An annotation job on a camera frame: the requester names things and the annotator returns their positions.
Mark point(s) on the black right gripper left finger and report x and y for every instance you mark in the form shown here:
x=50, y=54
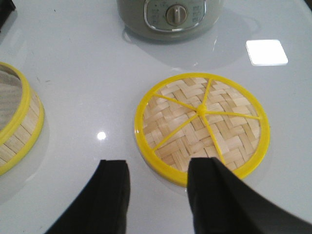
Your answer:
x=101, y=207

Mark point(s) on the woven bamboo steamer lid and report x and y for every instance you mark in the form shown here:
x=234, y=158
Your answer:
x=195, y=115

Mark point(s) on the green electric cooking pot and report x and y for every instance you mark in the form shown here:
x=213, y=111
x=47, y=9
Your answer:
x=169, y=20

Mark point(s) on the black dish rack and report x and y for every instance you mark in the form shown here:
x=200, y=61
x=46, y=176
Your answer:
x=6, y=7

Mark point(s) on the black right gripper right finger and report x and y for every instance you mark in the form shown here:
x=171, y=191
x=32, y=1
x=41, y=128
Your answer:
x=221, y=203

